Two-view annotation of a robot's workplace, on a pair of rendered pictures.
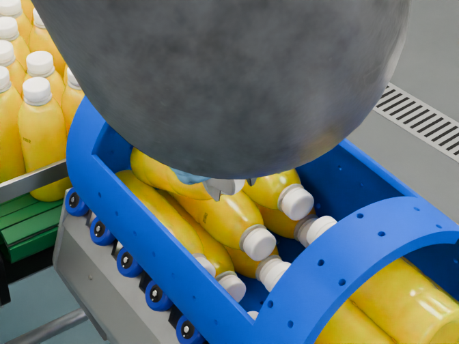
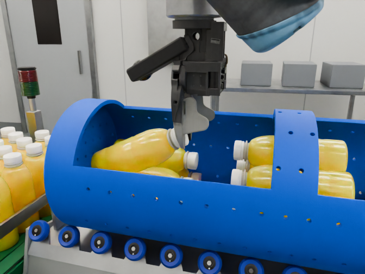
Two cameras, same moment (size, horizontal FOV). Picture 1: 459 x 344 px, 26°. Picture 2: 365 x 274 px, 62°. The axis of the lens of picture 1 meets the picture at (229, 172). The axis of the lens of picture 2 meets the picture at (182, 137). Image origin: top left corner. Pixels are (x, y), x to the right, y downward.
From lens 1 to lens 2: 78 cm
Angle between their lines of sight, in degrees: 40
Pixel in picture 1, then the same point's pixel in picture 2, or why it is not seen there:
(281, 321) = (293, 173)
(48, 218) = (11, 258)
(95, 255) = (66, 257)
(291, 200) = (193, 156)
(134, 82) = not seen: outside the picture
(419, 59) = not seen: hidden behind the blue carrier
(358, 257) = (306, 122)
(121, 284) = (96, 262)
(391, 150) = not seen: hidden behind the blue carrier
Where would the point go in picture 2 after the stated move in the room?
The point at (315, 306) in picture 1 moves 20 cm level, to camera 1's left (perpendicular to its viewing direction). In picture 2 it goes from (310, 151) to (219, 193)
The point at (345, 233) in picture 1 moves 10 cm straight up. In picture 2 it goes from (285, 117) to (292, 56)
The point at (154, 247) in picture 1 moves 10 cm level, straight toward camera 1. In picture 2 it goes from (156, 193) to (201, 217)
